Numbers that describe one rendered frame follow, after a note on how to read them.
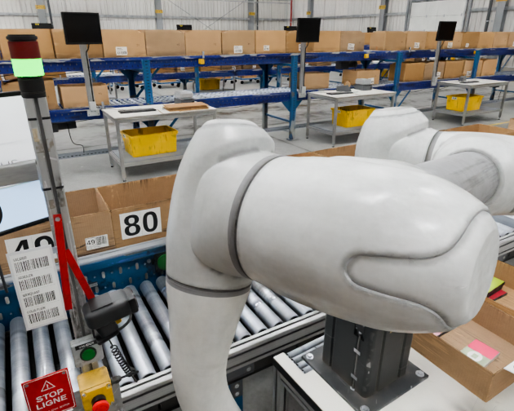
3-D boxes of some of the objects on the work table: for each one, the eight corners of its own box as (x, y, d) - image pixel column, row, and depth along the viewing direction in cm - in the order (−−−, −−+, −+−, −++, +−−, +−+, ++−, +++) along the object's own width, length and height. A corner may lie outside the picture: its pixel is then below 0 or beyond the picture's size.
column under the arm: (428, 377, 117) (449, 280, 104) (364, 420, 104) (379, 315, 91) (361, 327, 137) (372, 240, 124) (301, 358, 124) (306, 264, 111)
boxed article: (498, 356, 124) (500, 352, 123) (471, 381, 115) (472, 376, 115) (474, 342, 130) (476, 338, 129) (446, 364, 121) (447, 360, 120)
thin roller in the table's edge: (285, 356, 127) (285, 351, 126) (350, 324, 141) (351, 320, 140) (289, 360, 126) (289, 355, 125) (354, 328, 140) (355, 324, 139)
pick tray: (539, 353, 126) (548, 327, 122) (428, 293, 155) (433, 271, 151) (576, 320, 141) (586, 295, 137) (469, 271, 170) (474, 249, 166)
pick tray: (485, 404, 109) (494, 375, 105) (378, 323, 139) (381, 298, 135) (541, 363, 122) (551, 336, 118) (432, 298, 153) (436, 275, 149)
